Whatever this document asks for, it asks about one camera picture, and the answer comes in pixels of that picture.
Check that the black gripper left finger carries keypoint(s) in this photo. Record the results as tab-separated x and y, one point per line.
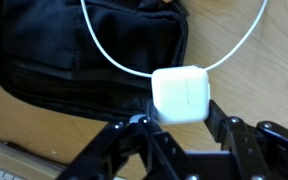
117	140

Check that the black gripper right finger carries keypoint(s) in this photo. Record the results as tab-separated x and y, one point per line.
224	128

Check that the white charger head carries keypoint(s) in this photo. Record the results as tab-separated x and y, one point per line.
180	95

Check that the black zip bag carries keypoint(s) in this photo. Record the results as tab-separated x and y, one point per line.
50	50

